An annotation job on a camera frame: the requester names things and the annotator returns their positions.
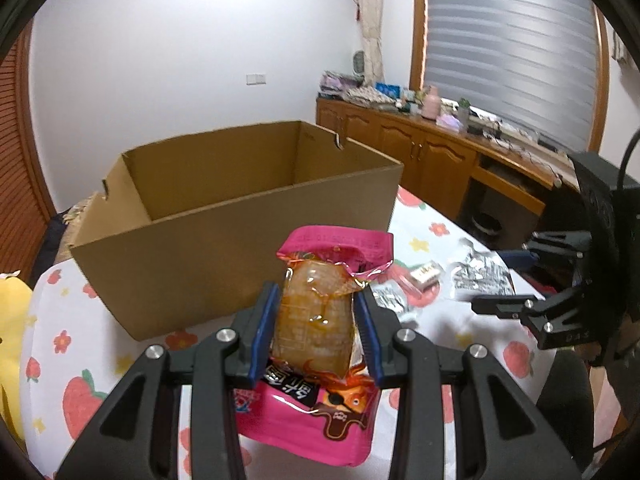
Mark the small tan snack packet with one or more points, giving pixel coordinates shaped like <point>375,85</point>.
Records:
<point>426,274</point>

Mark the small white desk fan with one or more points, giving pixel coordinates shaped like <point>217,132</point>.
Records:
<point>358,62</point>

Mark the blue box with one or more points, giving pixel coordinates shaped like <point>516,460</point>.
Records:
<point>387,91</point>

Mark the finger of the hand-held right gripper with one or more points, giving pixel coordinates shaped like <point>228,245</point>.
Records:
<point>500,305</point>
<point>520,257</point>

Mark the pink thermos bottle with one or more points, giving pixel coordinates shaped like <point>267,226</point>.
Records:
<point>431,102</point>

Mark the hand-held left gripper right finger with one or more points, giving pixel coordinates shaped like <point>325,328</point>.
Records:
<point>367,330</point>

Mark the wooden louvered wardrobe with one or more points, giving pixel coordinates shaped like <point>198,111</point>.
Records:
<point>20,160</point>

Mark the purple tissue box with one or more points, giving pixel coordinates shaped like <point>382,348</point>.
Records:
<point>449,122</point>

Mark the green topped bottle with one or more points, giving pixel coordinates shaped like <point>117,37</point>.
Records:
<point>464,115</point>

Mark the purple wrapped pack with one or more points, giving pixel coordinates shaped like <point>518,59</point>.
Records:
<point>337,82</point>

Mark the folded floral cloth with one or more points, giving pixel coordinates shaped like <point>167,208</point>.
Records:
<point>370,96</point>

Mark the dark cloth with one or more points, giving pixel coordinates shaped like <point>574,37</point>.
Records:
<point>52,240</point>

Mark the cream patterned curtain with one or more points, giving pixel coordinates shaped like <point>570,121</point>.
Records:
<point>370,20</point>

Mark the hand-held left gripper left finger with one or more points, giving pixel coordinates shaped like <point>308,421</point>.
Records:
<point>264,330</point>

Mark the pink snack packet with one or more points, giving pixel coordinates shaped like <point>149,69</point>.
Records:
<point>310,320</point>

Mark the white wall switch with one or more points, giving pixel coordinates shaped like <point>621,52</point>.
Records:
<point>255,78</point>

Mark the person's dark trousers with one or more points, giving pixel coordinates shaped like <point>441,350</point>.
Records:
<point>565,410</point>

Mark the yellow plush toy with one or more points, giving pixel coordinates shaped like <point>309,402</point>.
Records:
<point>12,320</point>

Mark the cardboard box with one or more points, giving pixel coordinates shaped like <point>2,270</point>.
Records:
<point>200,260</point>

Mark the strawberry print tablecloth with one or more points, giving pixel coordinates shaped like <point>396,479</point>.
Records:
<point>55,310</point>

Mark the wooden sideboard cabinet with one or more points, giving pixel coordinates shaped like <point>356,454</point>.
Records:
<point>435,160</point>

